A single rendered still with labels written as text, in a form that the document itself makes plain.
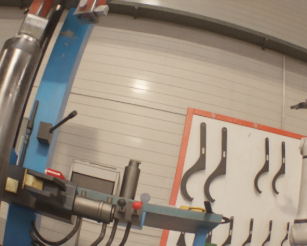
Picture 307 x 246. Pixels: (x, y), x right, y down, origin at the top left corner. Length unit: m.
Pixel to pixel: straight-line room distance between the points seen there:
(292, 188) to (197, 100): 1.31
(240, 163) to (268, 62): 1.21
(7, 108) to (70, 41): 1.16
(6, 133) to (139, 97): 2.77
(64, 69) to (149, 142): 1.71
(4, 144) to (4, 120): 0.09
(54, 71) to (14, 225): 0.97
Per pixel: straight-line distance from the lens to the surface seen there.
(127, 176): 2.30
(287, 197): 4.36
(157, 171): 4.18
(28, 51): 1.91
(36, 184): 1.98
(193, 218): 2.25
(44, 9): 2.63
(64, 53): 2.81
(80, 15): 2.38
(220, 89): 4.56
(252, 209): 4.21
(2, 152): 1.76
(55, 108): 2.65
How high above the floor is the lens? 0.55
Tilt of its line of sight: 22 degrees up
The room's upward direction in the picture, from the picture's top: 12 degrees clockwise
